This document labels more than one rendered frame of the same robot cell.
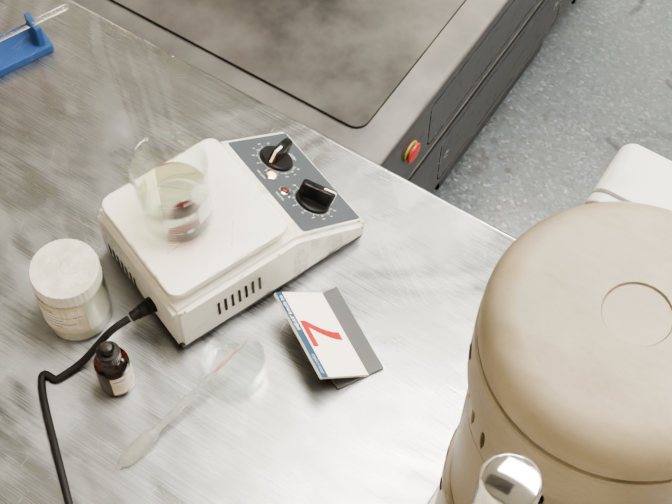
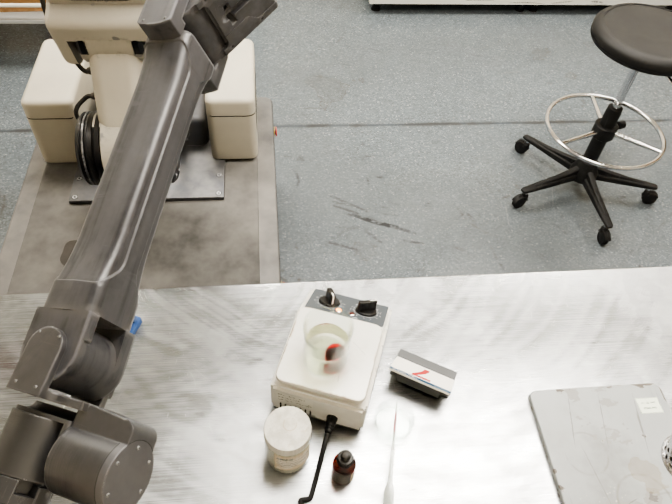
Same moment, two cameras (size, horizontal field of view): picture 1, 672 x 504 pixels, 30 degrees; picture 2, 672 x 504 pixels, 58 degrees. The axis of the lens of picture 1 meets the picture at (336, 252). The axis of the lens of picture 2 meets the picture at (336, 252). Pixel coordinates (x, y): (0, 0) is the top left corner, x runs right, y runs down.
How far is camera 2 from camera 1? 0.51 m
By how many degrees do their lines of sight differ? 25
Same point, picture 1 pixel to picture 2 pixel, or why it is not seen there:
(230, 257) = (370, 361)
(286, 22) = (180, 259)
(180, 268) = (351, 383)
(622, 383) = not seen: outside the picture
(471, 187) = not seen: hidden behind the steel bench
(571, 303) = not seen: outside the picture
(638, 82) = (323, 212)
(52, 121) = (176, 359)
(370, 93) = (249, 269)
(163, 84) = (221, 303)
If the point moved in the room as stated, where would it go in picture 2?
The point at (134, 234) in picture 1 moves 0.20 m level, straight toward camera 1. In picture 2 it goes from (311, 382) to (448, 475)
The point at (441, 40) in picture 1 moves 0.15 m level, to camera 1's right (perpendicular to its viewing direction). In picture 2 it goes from (262, 228) to (308, 204)
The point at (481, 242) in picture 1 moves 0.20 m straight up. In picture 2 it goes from (439, 286) to (467, 201)
